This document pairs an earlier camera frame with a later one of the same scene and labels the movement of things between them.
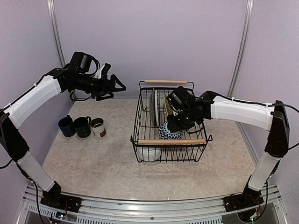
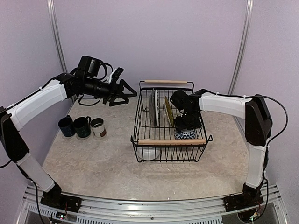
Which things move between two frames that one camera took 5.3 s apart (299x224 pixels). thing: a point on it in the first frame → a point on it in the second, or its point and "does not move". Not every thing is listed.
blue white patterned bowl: [165, 133] → [185, 134]
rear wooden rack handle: [168, 81] does not move
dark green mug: [82, 125] does not move
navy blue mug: [66, 124] does not move
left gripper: [104, 88] → [113, 93]
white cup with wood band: [98, 126] does not move
